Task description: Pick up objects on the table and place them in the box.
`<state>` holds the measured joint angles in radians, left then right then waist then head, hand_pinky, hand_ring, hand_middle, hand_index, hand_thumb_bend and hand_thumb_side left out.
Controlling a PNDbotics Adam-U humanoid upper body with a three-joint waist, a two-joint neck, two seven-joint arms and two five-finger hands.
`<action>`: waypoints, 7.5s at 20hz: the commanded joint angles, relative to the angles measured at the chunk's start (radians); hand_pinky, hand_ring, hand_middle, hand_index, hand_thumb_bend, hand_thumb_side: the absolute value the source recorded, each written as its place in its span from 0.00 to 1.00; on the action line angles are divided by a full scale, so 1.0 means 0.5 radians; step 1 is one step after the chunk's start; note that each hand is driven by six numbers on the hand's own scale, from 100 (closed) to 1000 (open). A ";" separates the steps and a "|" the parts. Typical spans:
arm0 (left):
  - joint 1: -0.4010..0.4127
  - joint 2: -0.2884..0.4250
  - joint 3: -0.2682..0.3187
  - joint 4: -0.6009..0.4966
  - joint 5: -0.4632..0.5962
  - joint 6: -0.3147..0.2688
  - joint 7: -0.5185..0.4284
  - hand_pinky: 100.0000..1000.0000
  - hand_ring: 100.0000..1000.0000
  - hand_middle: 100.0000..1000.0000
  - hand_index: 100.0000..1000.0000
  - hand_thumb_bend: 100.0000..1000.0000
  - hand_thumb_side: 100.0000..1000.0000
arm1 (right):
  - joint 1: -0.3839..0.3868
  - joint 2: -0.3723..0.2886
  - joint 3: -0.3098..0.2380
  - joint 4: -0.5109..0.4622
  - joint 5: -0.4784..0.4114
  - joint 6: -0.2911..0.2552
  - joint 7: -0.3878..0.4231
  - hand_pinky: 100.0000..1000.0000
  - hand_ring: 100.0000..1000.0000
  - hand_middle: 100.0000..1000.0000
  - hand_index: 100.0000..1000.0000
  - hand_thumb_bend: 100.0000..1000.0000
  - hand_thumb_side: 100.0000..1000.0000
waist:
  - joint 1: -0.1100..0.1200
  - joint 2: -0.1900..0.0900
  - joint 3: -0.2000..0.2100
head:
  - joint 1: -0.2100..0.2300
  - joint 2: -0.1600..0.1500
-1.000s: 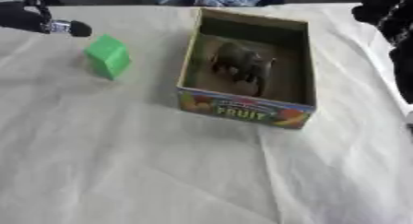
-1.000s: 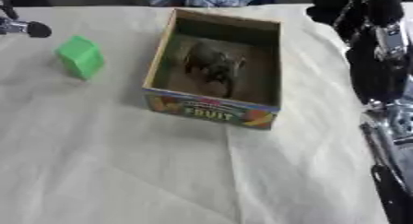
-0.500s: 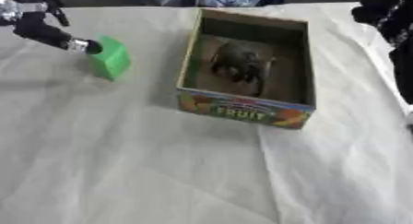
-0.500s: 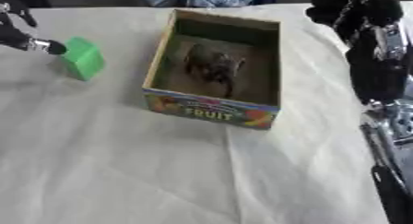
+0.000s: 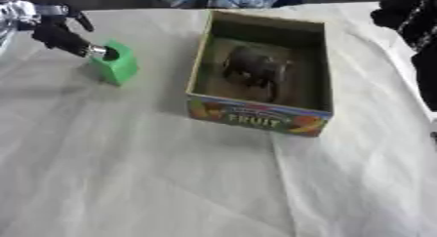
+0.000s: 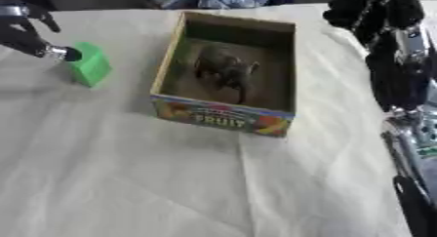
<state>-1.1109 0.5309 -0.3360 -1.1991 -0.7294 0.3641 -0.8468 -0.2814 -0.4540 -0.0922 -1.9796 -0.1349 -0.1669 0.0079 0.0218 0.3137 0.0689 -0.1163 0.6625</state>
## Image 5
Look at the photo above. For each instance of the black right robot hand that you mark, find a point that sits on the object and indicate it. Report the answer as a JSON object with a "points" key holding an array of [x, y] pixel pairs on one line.
{"points": [[412, 23]]}

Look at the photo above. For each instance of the printed cardboard box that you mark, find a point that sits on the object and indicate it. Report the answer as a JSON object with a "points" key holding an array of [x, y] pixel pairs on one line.
{"points": [[259, 114]]}

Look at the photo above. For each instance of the green block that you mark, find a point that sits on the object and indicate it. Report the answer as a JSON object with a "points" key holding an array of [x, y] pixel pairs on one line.
{"points": [[119, 67]]}

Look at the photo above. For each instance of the dark grey soft toy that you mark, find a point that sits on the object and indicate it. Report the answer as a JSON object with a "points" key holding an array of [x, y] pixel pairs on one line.
{"points": [[253, 68]]}

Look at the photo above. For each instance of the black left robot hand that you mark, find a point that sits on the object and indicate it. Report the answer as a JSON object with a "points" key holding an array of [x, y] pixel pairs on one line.
{"points": [[57, 36]]}

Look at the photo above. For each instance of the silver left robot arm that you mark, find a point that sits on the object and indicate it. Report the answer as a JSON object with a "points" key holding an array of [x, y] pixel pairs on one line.
{"points": [[14, 15]]}

